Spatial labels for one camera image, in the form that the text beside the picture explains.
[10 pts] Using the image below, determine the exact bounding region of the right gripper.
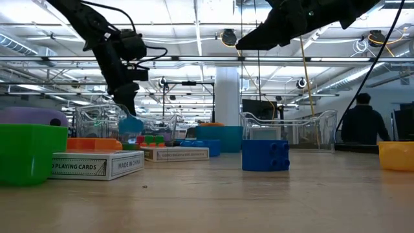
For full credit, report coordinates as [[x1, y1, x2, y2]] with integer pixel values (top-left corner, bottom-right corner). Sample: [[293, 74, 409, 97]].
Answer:
[[235, 0, 344, 52]]

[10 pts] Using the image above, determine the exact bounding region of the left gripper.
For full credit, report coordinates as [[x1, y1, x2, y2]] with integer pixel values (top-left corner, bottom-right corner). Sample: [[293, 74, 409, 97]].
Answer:
[[93, 34, 150, 117]]

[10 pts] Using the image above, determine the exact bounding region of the bright green toy block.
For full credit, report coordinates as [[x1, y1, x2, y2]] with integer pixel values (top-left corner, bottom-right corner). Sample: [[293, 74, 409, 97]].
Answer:
[[144, 135, 166, 145]]

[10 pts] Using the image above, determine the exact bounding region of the orange toy block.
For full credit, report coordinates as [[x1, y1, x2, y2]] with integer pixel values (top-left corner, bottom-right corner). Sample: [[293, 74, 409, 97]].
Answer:
[[67, 137, 124, 152]]

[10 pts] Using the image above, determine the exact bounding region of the playing card box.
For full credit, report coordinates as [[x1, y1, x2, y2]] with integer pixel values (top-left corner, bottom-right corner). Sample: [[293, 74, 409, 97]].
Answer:
[[250, 126, 281, 141], [50, 149, 146, 181], [139, 146, 210, 163]]

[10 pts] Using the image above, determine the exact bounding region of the clear plastic bin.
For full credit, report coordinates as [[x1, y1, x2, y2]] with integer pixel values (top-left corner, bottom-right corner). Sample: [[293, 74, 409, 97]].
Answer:
[[239, 109, 338, 153], [74, 104, 178, 146]]

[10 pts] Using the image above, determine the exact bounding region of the black gantry stand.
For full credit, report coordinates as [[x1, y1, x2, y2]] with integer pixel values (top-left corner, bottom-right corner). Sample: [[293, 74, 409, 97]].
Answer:
[[162, 81, 216, 126]]

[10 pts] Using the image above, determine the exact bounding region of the black monitor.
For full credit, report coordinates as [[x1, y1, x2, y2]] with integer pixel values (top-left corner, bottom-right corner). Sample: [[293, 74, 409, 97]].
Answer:
[[392, 102, 414, 142], [241, 98, 279, 120]]

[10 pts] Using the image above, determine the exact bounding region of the white pillar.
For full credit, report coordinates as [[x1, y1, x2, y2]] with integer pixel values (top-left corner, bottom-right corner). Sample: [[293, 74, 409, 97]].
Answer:
[[215, 67, 243, 127]]

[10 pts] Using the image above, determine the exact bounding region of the large blue toy block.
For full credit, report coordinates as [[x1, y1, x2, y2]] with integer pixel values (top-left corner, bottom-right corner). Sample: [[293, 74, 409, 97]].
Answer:
[[179, 139, 222, 158]]

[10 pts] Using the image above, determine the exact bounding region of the teal plastic bin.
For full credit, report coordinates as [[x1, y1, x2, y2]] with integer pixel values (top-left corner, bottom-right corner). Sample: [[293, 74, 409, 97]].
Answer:
[[195, 125, 244, 153]]

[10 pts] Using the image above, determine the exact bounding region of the purple foam die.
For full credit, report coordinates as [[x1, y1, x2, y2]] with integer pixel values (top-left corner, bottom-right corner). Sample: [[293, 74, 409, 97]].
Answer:
[[0, 106, 69, 128]]

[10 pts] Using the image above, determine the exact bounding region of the green two-stud toy brick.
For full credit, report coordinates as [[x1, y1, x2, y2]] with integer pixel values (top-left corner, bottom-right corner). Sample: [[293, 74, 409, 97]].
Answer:
[[0, 124, 69, 187]]

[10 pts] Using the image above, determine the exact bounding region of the person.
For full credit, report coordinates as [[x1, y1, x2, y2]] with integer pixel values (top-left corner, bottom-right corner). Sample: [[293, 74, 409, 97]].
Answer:
[[340, 93, 391, 146]]

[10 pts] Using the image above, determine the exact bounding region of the yellow toy block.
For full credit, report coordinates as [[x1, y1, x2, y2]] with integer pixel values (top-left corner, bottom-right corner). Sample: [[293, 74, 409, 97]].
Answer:
[[378, 140, 414, 172]]

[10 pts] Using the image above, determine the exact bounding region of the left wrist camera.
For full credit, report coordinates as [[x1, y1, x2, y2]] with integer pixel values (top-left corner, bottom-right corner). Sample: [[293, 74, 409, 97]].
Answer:
[[119, 28, 148, 61]]

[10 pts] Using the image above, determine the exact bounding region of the yellow cable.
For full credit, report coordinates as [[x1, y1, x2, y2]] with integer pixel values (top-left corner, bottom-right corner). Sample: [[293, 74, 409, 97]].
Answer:
[[299, 36, 321, 146]]

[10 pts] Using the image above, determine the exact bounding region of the silver air duct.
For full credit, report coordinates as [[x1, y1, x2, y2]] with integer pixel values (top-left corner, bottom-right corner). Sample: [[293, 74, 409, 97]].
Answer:
[[316, 63, 414, 94]]

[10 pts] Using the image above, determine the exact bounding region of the black hanging cable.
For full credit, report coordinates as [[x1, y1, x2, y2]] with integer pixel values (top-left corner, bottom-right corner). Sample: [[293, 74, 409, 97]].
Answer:
[[335, 0, 407, 131]]

